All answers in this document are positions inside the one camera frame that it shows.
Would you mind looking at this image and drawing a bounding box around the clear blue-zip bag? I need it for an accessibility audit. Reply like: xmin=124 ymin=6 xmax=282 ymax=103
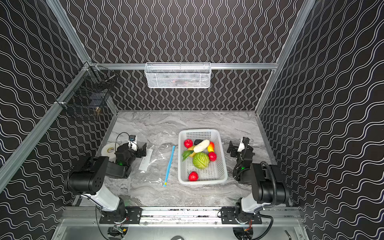
xmin=139 ymin=145 xmax=176 ymax=187

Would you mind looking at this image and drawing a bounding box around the green toy cabbage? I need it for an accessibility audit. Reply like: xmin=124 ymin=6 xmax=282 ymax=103
xmin=193 ymin=152 xmax=211 ymax=170

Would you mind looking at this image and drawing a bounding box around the white toy radish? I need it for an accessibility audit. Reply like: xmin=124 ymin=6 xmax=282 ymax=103
xmin=194 ymin=140 xmax=210 ymax=153

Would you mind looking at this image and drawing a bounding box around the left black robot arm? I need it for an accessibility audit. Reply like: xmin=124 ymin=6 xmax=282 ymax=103
xmin=65 ymin=143 xmax=147 ymax=225

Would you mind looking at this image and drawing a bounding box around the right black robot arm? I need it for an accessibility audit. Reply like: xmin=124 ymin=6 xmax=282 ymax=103
xmin=221 ymin=137 xmax=289 ymax=225

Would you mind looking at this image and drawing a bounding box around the white tape roll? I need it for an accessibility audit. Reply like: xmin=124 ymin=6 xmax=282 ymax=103
xmin=101 ymin=143 xmax=120 ymax=163

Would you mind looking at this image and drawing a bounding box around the white plastic perforated basket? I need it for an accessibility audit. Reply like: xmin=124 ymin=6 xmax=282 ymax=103
xmin=178 ymin=129 xmax=228 ymax=185

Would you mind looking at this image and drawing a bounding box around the red toy fruit right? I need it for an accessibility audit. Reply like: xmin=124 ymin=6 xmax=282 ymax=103
xmin=208 ymin=152 xmax=217 ymax=162

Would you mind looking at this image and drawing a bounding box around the red toy fruit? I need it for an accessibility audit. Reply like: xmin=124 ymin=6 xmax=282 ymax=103
xmin=188 ymin=172 xmax=199 ymax=182
xmin=208 ymin=152 xmax=217 ymax=162

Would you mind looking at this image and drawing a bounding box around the red yellow toy mango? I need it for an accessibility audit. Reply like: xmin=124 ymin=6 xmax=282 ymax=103
xmin=207 ymin=142 xmax=215 ymax=153

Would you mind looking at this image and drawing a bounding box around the red toy fruit front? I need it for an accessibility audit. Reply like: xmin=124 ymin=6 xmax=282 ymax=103
xmin=188 ymin=172 xmax=199 ymax=182

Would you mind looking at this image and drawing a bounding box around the small red toy apple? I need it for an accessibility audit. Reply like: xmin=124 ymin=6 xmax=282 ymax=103
xmin=184 ymin=139 xmax=194 ymax=149

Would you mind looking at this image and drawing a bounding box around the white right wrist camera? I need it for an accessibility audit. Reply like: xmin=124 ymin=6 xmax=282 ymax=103
xmin=237 ymin=142 xmax=246 ymax=152

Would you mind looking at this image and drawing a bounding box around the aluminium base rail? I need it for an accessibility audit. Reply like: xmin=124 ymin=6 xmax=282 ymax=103
xmin=61 ymin=207 xmax=301 ymax=228

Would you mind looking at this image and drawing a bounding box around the black wire wall basket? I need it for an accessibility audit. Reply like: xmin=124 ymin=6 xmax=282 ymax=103
xmin=58 ymin=66 xmax=117 ymax=122

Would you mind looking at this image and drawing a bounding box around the white wire wall basket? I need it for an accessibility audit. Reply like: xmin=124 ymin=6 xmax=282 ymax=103
xmin=145 ymin=62 xmax=212 ymax=89

